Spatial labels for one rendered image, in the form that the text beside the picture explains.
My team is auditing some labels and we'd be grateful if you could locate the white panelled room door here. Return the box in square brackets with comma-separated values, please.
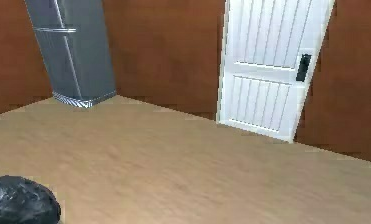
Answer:
[216, 0, 337, 144]

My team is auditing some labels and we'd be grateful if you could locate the grey metal fridge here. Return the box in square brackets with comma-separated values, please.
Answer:
[24, 0, 118, 109]

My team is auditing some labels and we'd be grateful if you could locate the black rubbish bag bin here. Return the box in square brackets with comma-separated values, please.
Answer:
[0, 175, 62, 224]

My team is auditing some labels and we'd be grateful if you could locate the black door handle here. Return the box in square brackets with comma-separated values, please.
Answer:
[295, 53, 313, 83]

